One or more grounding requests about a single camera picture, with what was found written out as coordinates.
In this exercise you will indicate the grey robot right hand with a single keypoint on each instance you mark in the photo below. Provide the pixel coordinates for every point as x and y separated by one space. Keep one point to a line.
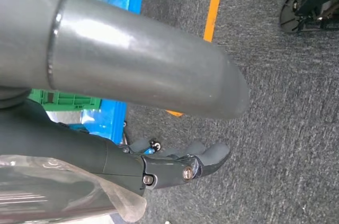
132 57

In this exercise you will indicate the black shelf caster wheel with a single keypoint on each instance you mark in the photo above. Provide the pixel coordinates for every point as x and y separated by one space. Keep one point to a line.
156 146

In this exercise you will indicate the green plastic crate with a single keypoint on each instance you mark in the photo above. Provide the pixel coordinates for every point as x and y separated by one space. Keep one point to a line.
66 101

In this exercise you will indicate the clear plastic film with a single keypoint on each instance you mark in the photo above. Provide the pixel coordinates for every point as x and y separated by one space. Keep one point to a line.
79 194

